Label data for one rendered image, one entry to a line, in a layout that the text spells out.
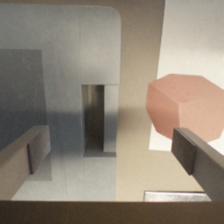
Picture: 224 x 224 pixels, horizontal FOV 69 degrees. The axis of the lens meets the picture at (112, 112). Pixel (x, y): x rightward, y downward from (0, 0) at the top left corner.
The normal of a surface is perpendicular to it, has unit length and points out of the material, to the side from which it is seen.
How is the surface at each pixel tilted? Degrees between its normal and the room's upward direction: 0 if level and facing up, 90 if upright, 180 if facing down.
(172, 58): 0
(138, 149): 0
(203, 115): 16
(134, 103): 0
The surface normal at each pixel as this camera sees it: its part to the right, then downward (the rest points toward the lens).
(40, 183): 0.02, 0.25
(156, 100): -0.66, 0.15
